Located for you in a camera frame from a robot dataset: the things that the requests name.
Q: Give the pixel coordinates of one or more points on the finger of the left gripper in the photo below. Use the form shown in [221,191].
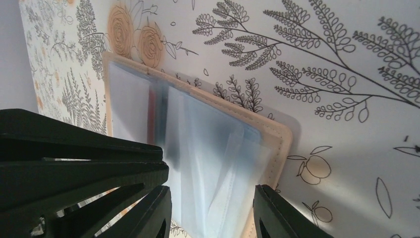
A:
[70,199]
[28,136]

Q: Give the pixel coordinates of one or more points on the floral patterned table mat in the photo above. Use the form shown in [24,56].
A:
[343,75]

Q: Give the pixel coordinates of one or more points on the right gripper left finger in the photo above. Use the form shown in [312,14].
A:
[150,218]

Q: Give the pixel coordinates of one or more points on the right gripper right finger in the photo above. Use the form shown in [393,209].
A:
[274,217]

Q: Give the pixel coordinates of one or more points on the beige card holder wallet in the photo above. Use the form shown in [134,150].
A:
[217,152]

